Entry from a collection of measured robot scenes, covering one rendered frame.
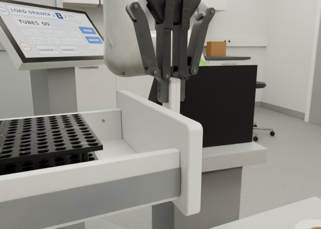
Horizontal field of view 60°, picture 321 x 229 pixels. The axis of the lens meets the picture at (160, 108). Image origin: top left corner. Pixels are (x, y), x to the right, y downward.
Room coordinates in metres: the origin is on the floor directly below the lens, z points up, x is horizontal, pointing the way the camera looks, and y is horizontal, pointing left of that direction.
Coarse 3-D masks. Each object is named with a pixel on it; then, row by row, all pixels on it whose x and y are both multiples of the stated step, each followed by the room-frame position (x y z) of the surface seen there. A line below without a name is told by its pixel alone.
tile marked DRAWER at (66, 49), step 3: (60, 45) 1.18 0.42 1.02; (63, 45) 1.20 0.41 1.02; (66, 45) 1.21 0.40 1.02; (69, 45) 1.23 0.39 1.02; (72, 45) 1.24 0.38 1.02; (60, 48) 1.17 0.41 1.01; (63, 48) 1.18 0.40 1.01; (66, 48) 1.20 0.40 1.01; (69, 48) 1.21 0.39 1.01; (72, 48) 1.23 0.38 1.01; (75, 48) 1.24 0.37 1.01; (63, 51) 1.17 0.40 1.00; (66, 51) 1.19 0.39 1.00; (69, 51) 1.20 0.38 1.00; (72, 51) 1.21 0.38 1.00; (75, 51) 1.23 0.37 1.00; (78, 51) 1.24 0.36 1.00; (66, 54) 1.17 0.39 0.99; (69, 54) 1.19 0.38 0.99; (72, 54) 1.20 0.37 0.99; (75, 54) 1.21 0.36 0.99
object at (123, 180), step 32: (96, 128) 0.50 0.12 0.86; (96, 160) 0.27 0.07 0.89; (128, 160) 0.28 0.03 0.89; (160, 160) 0.29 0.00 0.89; (0, 192) 0.23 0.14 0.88; (32, 192) 0.24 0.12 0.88; (64, 192) 0.25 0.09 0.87; (96, 192) 0.26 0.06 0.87; (128, 192) 0.27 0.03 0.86; (160, 192) 0.29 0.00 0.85; (0, 224) 0.22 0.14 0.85; (32, 224) 0.23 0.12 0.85; (64, 224) 0.25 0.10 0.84
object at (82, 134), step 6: (72, 114) 0.46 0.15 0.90; (78, 114) 0.46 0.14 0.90; (72, 120) 0.41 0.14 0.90; (78, 120) 0.42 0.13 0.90; (84, 120) 0.41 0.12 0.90; (78, 126) 0.38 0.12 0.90; (84, 132) 0.36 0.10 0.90; (90, 132) 0.35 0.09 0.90; (84, 138) 0.33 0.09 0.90; (90, 138) 0.34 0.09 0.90; (96, 138) 0.33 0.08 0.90; (90, 144) 0.31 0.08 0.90; (96, 144) 0.31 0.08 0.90; (102, 144) 0.30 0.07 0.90; (90, 150) 0.30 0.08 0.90; (96, 150) 0.30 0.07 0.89
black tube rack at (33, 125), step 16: (0, 128) 0.37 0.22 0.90; (16, 128) 0.37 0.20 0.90; (32, 128) 0.37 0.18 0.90; (48, 128) 0.37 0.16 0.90; (64, 128) 0.37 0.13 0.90; (0, 144) 0.30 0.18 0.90; (16, 144) 0.30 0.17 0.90; (32, 144) 0.30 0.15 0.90; (48, 144) 0.30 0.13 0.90; (64, 144) 0.31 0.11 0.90; (80, 144) 0.30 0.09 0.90; (0, 160) 0.26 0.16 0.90; (16, 160) 0.27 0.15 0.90; (32, 160) 0.33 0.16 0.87; (48, 160) 0.33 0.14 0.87; (64, 160) 0.33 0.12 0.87; (80, 160) 0.33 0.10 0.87
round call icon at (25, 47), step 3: (18, 42) 1.03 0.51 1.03; (21, 42) 1.04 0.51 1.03; (24, 42) 1.05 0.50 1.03; (27, 42) 1.06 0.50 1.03; (21, 45) 1.03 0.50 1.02; (24, 45) 1.04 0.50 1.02; (27, 45) 1.05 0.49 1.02; (21, 48) 1.02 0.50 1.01; (24, 48) 1.03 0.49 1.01; (27, 48) 1.04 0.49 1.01; (30, 48) 1.05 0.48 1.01; (24, 51) 1.02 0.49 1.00; (27, 51) 1.03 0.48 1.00; (30, 51) 1.04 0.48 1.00; (33, 51) 1.05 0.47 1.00
